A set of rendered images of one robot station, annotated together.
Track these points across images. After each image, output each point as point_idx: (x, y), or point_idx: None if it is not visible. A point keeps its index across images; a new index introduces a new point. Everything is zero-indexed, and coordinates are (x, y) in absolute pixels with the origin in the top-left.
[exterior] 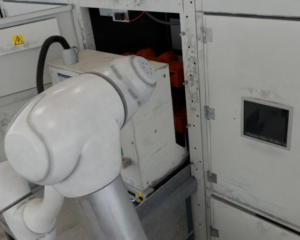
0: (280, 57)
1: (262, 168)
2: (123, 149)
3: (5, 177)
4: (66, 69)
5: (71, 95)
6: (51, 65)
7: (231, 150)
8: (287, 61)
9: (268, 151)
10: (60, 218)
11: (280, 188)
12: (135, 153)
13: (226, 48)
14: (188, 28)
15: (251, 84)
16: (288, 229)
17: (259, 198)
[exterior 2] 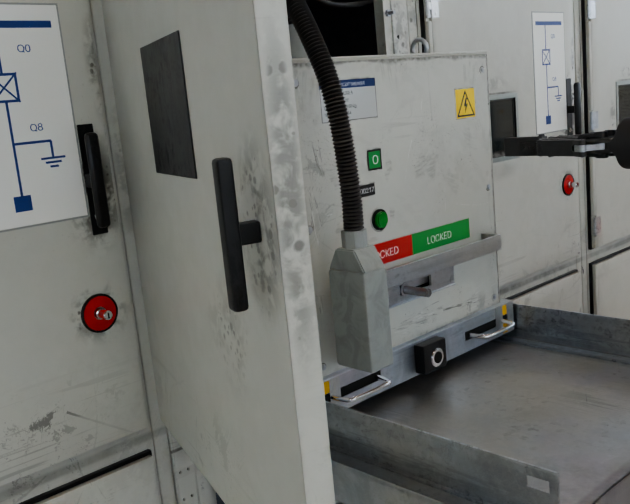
0: (501, 27)
1: (500, 206)
2: (470, 219)
3: None
4: (353, 61)
5: None
6: (297, 63)
7: None
8: (507, 31)
9: (503, 172)
10: (557, 413)
11: (517, 226)
12: (491, 210)
13: (454, 24)
14: (397, 3)
15: None
16: (525, 292)
17: (502, 264)
